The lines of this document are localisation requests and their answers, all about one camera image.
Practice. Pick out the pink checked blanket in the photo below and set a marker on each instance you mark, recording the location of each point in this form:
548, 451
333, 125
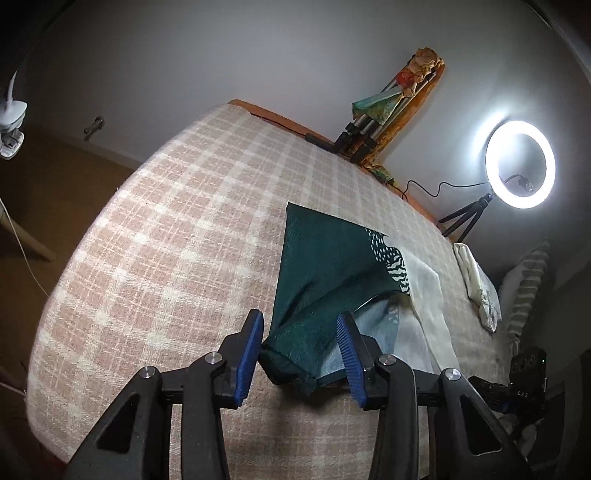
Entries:
161, 254

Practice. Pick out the folded cream garment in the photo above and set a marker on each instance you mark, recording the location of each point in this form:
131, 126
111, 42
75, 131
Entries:
480, 286

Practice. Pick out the white clip lamp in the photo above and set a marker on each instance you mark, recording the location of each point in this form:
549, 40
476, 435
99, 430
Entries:
11, 115

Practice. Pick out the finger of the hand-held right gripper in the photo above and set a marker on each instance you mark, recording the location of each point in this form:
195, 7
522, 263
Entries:
487, 392

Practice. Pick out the green cream tree print t-shirt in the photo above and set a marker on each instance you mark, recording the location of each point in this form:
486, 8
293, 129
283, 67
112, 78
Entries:
318, 258

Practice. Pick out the small black tripod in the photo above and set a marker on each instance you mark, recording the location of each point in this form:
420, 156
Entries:
466, 217

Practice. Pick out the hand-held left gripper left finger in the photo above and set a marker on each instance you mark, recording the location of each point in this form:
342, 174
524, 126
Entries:
249, 355

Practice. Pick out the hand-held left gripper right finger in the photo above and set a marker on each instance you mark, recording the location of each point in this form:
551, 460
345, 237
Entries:
348, 360

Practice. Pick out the green striped pillow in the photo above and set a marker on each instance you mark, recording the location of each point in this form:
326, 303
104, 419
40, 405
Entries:
526, 295

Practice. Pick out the black gooseneck phone holder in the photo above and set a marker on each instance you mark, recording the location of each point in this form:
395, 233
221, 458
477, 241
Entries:
521, 182

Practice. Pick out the silver folded tripod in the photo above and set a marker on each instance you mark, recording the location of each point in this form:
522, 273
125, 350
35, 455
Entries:
369, 129

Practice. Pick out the metal door stop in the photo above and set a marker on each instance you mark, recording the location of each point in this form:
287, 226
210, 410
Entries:
93, 127

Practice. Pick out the black slim bar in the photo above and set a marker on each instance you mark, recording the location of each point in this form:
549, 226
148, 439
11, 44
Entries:
321, 142

